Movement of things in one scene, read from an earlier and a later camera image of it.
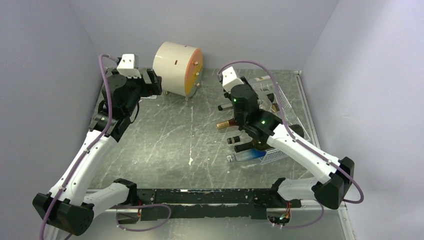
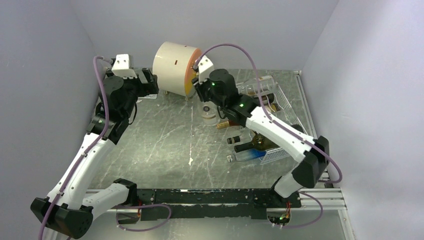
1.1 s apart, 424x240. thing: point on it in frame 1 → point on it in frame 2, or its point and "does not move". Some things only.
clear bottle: [263, 83] does not move
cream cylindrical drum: [180, 67] does not move
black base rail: [202, 203] does not move
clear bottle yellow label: [267, 101] → [209, 112]
